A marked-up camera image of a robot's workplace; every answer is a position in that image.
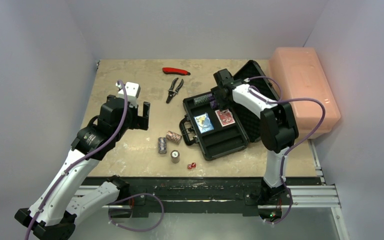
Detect purple 500 chip stack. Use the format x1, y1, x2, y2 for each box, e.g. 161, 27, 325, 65
210, 100, 219, 110

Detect red playing card deck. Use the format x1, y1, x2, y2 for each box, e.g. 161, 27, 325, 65
215, 109, 236, 127

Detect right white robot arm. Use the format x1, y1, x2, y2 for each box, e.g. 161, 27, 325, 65
211, 69, 299, 204

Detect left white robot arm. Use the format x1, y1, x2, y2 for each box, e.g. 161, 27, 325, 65
14, 95, 151, 240

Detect black poker set case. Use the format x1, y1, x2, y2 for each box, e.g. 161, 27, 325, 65
179, 59, 292, 162

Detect purple chip stack in case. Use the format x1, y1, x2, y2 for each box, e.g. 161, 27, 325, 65
206, 93, 215, 102

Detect green blue chip stack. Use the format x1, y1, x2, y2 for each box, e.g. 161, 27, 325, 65
193, 95, 209, 106

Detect black grey pliers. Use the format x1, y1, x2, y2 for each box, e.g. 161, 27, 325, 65
165, 77, 184, 104

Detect blue playing card deck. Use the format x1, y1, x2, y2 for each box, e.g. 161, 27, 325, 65
193, 113, 214, 134

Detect orange blue chip stack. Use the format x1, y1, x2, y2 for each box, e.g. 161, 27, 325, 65
165, 130, 183, 144
157, 137, 167, 154

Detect red utility knife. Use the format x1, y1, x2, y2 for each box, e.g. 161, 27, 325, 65
162, 67, 191, 76

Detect brown 100 chip stack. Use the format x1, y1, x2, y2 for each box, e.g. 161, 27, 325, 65
170, 150, 180, 164

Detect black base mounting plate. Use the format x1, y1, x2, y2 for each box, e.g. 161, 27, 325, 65
79, 176, 322, 219

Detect pink plastic storage bin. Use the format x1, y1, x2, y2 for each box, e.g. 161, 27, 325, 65
268, 47, 341, 139

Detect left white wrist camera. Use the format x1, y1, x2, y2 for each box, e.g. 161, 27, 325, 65
115, 80, 141, 109

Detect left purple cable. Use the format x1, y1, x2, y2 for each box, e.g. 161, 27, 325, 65
23, 79, 128, 240

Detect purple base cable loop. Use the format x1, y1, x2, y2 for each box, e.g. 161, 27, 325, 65
108, 193, 165, 232

